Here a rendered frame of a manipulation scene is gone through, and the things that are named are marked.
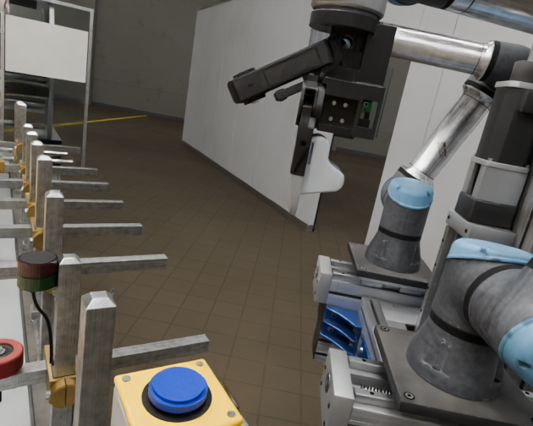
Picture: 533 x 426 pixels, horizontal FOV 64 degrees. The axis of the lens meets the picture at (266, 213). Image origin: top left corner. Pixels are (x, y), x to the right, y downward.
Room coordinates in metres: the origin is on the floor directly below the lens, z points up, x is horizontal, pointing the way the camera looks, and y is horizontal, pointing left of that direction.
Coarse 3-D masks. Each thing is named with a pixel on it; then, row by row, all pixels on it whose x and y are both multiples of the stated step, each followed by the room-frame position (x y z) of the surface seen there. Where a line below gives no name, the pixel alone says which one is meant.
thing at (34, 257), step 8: (24, 256) 0.64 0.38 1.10; (32, 256) 0.64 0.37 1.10; (40, 256) 0.65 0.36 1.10; (48, 256) 0.65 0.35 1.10; (56, 256) 0.66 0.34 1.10; (32, 264) 0.62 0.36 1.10; (40, 264) 0.62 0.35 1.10; (56, 288) 0.64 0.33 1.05; (32, 296) 0.64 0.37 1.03; (56, 296) 0.64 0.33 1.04; (40, 312) 0.64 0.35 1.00; (48, 320) 0.65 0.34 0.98; (48, 328) 0.65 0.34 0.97
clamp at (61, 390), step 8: (48, 352) 0.71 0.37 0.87; (48, 360) 0.69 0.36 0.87; (48, 368) 0.67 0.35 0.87; (48, 376) 0.65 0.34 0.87; (64, 376) 0.65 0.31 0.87; (72, 376) 0.66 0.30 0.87; (48, 384) 0.65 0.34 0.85; (56, 384) 0.64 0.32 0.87; (64, 384) 0.64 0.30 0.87; (72, 384) 0.64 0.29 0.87; (48, 392) 0.63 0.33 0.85; (56, 392) 0.62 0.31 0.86; (64, 392) 0.63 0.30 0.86; (72, 392) 0.64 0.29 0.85; (48, 400) 0.64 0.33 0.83; (56, 400) 0.62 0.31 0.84; (64, 400) 0.63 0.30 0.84; (72, 400) 0.64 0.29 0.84
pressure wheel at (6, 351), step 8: (0, 344) 0.67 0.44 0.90; (8, 344) 0.67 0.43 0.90; (16, 344) 0.67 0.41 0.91; (0, 352) 0.64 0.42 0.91; (8, 352) 0.65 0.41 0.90; (16, 352) 0.65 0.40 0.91; (0, 360) 0.62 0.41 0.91; (8, 360) 0.63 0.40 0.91; (16, 360) 0.64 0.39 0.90; (0, 368) 0.61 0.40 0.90; (8, 368) 0.62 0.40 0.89; (16, 368) 0.64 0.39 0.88; (0, 376) 0.61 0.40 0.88; (8, 376) 0.62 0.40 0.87; (0, 392) 0.64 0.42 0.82; (0, 400) 0.64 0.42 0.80
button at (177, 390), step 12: (168, 372) 0.25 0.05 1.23; (180, 372) 0.26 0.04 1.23; (192, 372) 0.26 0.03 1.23; (156, 384) 0.24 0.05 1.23; (168, 384) 0.24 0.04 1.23; (180, 384) 0.25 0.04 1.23; (192, 384) 0.25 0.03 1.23; (204, 384) 0.25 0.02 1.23; (156, 396) 0.23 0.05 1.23; (168, 396) 0.23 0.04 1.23; (180, 396) 0.23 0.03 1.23; (192, 396) 0.24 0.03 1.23; (204, 396) 0.24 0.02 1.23; (168, 408) 0.23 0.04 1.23; (180, 408) 0.23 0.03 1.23; (192, 408) 0.23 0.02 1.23
